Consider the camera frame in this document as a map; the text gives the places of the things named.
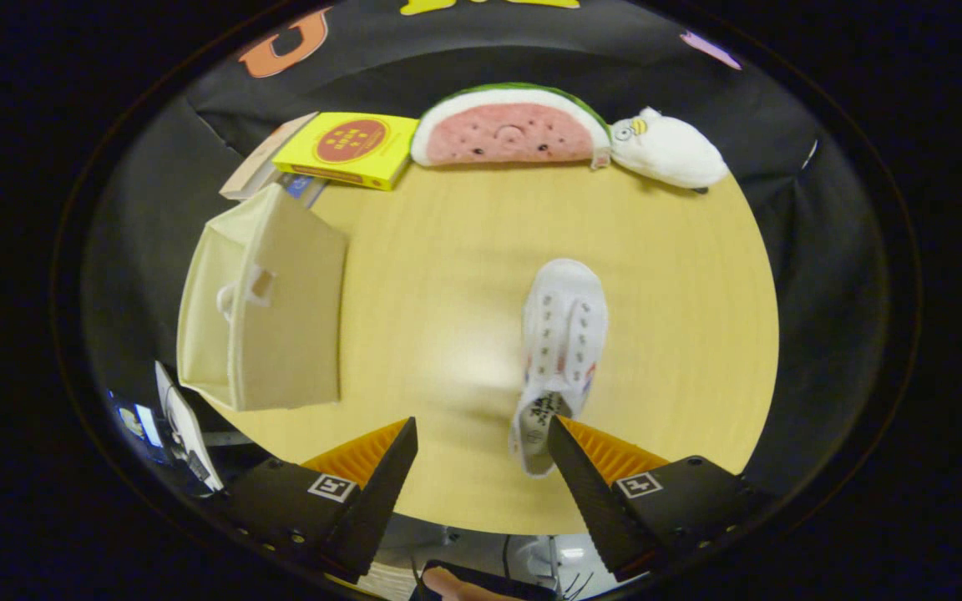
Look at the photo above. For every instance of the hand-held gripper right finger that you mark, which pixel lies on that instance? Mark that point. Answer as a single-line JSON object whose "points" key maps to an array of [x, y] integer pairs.
{"points": [[589, 505]]}

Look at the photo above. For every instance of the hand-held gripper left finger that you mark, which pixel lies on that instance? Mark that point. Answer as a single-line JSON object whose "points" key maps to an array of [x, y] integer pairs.
{"points": [[372, 505]]}

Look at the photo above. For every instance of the beige fabric storage box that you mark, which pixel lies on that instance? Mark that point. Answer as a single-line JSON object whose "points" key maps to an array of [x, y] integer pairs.
{"points": [[297, 351]]}

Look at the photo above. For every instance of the white canvas shoe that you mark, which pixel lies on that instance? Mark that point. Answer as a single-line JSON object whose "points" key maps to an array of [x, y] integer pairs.
{"points": [[564, 325]]}

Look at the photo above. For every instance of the black flat device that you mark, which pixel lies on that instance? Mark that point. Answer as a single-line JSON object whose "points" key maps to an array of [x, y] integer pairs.
{"points": [[514, 580]]}

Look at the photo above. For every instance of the white angled panel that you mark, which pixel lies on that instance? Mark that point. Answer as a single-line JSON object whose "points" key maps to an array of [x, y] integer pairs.
{"points": [[184, 426]]}

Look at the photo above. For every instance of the lit computer screen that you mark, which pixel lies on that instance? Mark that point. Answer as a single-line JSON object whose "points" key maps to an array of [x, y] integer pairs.
{"points": [[139, 421]]}

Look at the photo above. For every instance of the blue book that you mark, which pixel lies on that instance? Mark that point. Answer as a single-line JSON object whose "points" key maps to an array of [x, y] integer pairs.
{"points": [[301, 188]]}

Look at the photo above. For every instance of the yellow book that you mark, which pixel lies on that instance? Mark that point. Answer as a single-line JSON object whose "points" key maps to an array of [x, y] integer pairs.
{"points": [[381, 159]]}

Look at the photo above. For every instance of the beige book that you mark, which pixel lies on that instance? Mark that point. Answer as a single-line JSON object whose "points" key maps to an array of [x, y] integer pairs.
{"points": [[251, 175]]}

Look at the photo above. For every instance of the white duck plush toy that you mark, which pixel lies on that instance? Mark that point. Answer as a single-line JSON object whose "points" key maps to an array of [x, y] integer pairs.
{"points": [[673, 154]]}

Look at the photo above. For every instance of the watermelon slice plush toy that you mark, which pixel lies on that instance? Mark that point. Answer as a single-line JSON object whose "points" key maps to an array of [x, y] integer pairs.
{"points": [[506, 133]]}

